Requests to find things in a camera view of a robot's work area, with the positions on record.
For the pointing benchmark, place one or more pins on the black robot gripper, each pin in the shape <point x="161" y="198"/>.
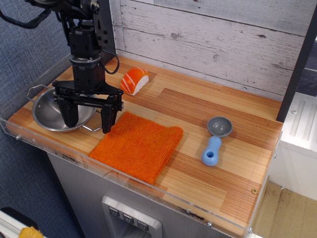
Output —
<point x="88" y="88"/>

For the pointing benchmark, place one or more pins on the stainless steel bowl with handles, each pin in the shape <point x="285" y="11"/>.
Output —
<point x="46" y="112"/>

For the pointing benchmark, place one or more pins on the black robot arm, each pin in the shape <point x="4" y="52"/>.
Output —
<point x="89" y="34"/>

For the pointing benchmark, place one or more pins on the toy salmon nigiri sushi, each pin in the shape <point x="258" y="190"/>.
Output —
<point x="134" y="80"/>

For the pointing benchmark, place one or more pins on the orange folded cloth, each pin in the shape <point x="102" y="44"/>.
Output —
<point x="138" y="147"/>

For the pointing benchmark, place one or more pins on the grey cabinet with button panel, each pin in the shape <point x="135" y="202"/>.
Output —
<point x="108" y="206"/>

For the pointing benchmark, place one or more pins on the blue grey toy scoop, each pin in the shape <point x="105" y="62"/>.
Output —
<point x="218" y="127"/>

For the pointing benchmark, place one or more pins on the yellow object bottom left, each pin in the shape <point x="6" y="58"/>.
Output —
<point x="30" y="232"/>

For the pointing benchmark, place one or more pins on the white toy sink counter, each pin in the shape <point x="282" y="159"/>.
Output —
<point x="294" y="163"/>

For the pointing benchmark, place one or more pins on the clear acrylic guard rail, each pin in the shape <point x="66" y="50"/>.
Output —
<point x="191" y="83"/>

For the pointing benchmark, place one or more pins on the right dark vertical post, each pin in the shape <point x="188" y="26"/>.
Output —
<point x="299" y="67"/>

